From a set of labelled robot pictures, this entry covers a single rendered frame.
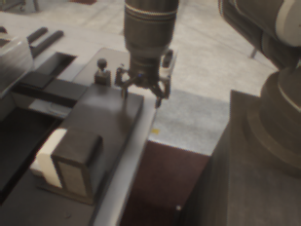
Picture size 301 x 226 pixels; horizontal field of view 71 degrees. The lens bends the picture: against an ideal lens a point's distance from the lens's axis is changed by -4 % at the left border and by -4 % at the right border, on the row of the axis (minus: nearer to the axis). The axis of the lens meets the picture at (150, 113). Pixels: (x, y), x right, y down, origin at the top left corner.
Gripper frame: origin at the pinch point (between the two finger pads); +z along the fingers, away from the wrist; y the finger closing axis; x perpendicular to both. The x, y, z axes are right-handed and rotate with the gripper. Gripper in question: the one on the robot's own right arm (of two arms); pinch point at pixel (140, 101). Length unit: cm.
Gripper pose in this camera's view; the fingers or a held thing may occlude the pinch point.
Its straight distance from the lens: 61.7
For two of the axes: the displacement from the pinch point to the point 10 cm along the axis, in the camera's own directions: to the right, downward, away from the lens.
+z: -1.1, 7.1, 7.0
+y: 9.6, 2.7, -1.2
